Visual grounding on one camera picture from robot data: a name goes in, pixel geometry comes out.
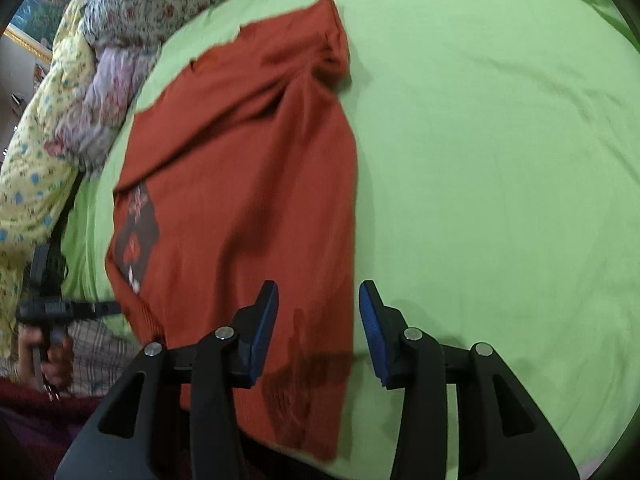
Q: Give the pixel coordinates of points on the light green bedsheet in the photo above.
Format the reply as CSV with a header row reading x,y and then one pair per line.
x,y
490,160

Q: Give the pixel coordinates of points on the gold framed wall picture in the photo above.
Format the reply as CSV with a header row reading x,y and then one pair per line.
x,y
30,35

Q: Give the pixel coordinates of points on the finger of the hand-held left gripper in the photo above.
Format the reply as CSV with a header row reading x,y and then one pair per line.
x,y
97,308

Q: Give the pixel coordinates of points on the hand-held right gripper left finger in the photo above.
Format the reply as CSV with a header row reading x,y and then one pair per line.
x,y
263,320

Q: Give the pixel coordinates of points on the purple floral cloth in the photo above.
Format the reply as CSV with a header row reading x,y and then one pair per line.
x,y
100,100

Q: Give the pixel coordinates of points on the dark red clothing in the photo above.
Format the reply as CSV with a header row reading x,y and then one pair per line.
x,y
40,430

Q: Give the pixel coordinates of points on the person's left hand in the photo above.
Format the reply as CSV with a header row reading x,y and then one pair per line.
x,y
55,365

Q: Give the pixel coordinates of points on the rust orange shirt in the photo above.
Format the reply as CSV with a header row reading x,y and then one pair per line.
x,y
240,185

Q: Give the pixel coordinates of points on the plaid cloth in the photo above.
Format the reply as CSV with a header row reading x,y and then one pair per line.
x,y
105,355

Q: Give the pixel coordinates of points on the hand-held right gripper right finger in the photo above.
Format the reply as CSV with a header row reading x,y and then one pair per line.
x,y
371,330

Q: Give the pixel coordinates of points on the yellow cartoon print blanket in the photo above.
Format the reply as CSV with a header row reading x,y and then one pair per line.
x,y
35,160

